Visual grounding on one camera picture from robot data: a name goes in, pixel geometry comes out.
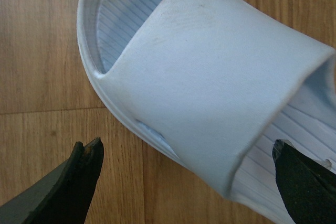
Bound light blue slide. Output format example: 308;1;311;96
77;0;335;223

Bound left gripper black camera right finger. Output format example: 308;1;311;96
272;140;335;223

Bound left gripper black camera left finger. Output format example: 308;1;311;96
1;137;104;223

